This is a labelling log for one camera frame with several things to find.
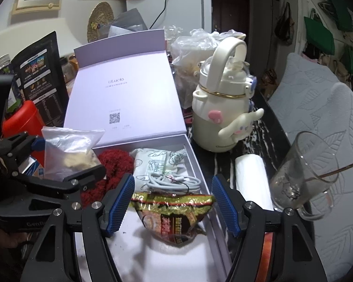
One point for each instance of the clear plastic food bag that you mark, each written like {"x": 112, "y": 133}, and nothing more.
{"x": 191, "y": 44}

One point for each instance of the brown stick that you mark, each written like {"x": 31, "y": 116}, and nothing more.
{"x": 338, "y": 171}

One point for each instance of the grey quilted sofa cover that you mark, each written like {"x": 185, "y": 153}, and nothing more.
{"x": 326, "y": 117}

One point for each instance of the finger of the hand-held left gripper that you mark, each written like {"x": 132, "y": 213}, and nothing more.
{"x": 76, "y": 185}
{"x": 36, "y": 144}

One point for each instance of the grey plastic bag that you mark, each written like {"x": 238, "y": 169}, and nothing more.
{"x": 126, "y": 20}

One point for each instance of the red canister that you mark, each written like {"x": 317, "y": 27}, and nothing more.
{"x": 23, "y": 120}

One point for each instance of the purple label jar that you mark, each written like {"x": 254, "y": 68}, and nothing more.
{"x": 0, "y": 64}

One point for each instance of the red knit scrunchie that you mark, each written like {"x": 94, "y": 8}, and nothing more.
{"x": 114, "y": 161}

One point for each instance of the brown green snack packet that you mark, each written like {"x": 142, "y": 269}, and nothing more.
{"x": 176, "y": 220}

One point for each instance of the clear plastic zip bag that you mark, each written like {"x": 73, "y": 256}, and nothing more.
{"x": 67, "y": 141}

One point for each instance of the black snack bag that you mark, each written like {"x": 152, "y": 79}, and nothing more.
{"x": 41, "y": 73}

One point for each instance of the amber glass spice jar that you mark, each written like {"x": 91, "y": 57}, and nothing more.
{"x": 67, "y": 67}

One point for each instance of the black hanging bag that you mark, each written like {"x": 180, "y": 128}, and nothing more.
{"x": 284, "y": 26}

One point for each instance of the clear glass mug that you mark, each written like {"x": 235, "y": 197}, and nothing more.
{"x": 300, "y": 164}

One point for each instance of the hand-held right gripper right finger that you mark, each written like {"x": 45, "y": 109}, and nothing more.
{"x": 225, "y": 208}

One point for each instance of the white paper towel roll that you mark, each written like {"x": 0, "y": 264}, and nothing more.
{"x": 250, "y": 170}

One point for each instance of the white printed soft packet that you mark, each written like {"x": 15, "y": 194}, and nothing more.
{"x": 153, "y": 164}

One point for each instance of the blue white carton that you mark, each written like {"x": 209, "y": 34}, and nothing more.
{"x": 35, "y": 167}

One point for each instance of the lavender gift box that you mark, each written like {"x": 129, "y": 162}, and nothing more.
{"x": 126, "y": 94}

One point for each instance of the cream water bottle with charm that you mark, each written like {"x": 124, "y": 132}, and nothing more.
{"x": 206, "y": 135}

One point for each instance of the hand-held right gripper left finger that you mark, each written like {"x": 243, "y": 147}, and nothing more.
{"x": 119, "y": 205}

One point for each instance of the woven straw fan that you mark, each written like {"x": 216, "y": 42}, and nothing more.
{"x": 101, "y": 17}

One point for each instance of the brown patterned bag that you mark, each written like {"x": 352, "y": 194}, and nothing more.
{"x": 270, "y": 82}

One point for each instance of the white refrigerator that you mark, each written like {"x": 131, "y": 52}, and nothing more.
{"x": 188, "y": 8}

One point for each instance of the green tote bag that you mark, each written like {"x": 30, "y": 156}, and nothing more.
{"x": 319, "y": 36}
{"x": 351, "y": 61}
{"x": 341, "y": 13}

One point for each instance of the dark wooden door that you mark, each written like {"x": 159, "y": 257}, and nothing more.
{"x": 229, "y": 16}

